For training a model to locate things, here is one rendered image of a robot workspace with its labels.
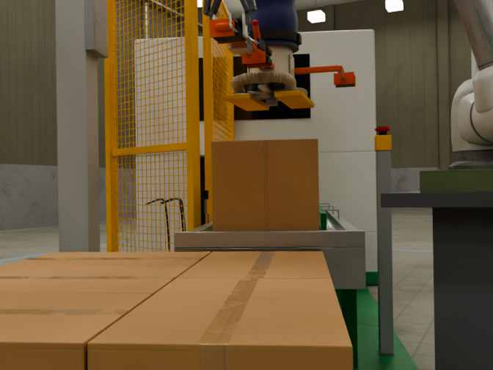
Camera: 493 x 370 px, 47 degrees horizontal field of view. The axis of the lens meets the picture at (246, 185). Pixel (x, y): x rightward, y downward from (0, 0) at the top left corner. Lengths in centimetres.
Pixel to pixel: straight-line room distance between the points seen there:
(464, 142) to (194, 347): 117
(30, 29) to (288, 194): 1129
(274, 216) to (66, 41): 151
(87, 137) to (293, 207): 127
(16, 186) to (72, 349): 1145
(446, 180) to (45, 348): 119
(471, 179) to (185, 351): 107
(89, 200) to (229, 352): 217
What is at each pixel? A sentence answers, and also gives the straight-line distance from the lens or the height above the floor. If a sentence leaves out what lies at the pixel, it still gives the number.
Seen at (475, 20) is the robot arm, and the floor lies 120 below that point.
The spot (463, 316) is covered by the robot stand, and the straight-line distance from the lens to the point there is 179.
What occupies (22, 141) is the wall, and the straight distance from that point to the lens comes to 1251.
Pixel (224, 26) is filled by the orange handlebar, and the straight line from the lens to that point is 163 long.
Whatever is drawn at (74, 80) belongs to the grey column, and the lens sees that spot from 303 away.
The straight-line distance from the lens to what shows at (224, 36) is 165.
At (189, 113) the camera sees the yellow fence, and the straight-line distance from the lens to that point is 292.
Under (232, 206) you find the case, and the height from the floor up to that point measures 70.
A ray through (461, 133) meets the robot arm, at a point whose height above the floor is 92.
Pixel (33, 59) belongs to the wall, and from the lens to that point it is 1300.
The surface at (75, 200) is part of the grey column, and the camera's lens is 298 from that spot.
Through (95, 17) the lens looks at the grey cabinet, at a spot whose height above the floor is 163.
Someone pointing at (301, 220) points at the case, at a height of 65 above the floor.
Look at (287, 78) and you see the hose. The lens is 205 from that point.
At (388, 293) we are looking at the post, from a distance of 270.
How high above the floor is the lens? 77
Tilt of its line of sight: level
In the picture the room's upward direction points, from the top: 1 degrees counter-clockwise
